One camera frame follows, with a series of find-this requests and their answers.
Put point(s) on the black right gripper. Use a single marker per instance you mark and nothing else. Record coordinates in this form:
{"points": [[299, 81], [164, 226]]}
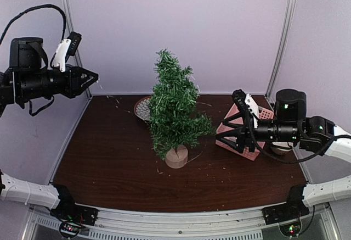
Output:
{"points": [[240, 133]]}

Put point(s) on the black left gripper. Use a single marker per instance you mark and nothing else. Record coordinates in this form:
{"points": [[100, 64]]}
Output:
{"points": [[73, 85]]}

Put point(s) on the small green christmas tree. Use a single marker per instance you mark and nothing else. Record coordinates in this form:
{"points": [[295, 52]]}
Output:
{"points": [[175, 122]]}

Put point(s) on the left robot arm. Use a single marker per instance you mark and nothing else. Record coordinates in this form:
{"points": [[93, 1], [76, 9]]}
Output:
{"points": [[32, 79]]}

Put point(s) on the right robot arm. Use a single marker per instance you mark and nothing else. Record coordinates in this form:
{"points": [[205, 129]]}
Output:
{"points": [[121, 170]]}

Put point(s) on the pink perforated plastic basket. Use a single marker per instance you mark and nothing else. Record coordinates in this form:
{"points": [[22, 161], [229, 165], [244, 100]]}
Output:
{"points": [[246, 154]]}

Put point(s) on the white ceramic bowl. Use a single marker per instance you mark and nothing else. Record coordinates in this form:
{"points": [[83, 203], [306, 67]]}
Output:
{"points": [[279, 149]]}

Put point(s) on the floral patterned ceramic plate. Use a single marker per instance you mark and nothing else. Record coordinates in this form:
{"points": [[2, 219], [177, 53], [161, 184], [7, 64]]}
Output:
{"points": [[141, 108]]}

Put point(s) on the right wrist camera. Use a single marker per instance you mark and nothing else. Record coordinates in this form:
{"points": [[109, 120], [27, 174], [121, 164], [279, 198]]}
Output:
{"points": [[246, 106]]}

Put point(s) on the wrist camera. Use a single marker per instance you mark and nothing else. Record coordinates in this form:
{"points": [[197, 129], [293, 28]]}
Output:
{"points": [[66, 48], [246, 106]]}

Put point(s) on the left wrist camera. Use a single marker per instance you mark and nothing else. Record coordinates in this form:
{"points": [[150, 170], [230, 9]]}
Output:
{"points": [[66, 48]]}

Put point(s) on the aluminium front rail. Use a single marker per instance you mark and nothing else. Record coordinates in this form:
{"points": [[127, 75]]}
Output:
{"points": [[246, 223]]}

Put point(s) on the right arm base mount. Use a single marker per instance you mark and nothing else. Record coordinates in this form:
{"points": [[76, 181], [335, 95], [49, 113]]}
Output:
{"points": [[288, 215]]}

